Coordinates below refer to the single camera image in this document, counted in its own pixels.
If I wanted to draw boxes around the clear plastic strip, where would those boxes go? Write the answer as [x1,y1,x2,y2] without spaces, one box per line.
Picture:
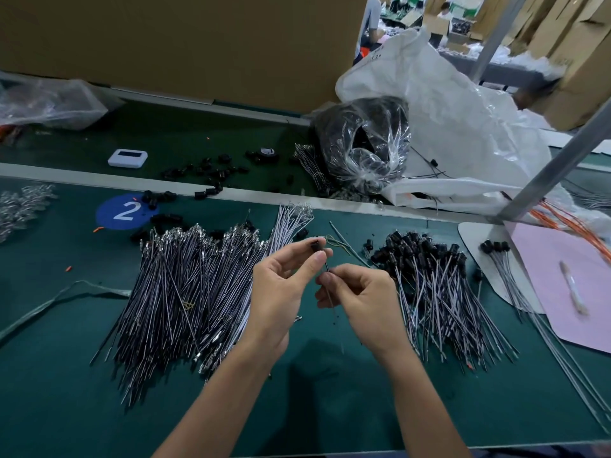
[0,281,132,344]

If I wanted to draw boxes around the pile of grey wires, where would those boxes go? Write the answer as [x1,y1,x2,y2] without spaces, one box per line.
[90,205,316,411]

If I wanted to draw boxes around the blue round number sticker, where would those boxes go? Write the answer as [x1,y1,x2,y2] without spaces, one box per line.
[94,193,158,232]

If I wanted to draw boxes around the large white plastic sack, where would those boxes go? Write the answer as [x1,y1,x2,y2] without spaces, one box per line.
[336,28,611,220]

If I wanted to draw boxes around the small bundle of capped wires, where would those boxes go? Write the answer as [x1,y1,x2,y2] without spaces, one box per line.
[479,240,611,435]

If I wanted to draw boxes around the grey metal frame post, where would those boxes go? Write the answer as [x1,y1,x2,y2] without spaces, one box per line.
[496,98,611,223]
[470,0,531,84]

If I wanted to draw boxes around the crumpled clear plastic bag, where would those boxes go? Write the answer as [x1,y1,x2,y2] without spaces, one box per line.
[0,76,120,132]

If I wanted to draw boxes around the small white timer device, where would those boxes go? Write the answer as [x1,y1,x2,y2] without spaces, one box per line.
[107,148,149,169]

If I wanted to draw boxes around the black plastic caps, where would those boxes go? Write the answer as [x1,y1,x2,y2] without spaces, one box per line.
[129,148,311,244]

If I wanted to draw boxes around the person's left hand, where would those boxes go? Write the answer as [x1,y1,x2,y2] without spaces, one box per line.
[241,235,335,363]

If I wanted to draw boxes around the person's right hand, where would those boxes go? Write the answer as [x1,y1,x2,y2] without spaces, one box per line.
[315,263,414,363]

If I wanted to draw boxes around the pink paper sheet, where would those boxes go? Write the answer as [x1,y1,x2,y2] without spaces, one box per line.
[508,222,611,355]

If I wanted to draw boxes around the person's right forearm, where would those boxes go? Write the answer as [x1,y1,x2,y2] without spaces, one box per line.
[374,346,474,458]

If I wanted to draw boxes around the clear bag with black contents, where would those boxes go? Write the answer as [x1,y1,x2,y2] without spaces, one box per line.
[315,95,412,197]

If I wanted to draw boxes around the person's left forearm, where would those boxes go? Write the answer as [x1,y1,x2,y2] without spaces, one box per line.
[153,343,288,458]

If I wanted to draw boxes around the pile of wires with black caps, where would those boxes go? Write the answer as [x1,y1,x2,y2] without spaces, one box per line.
[367,230,519,370]

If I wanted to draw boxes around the bundle of orange wires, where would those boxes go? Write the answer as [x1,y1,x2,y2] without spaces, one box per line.
[530,200,611,268]

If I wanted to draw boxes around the stack of cardboard boxes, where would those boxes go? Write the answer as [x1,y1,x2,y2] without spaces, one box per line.
[525,0,611,130]

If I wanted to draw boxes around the brown cardboard panel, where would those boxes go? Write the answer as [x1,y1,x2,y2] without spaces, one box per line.
[0,0,372,115]

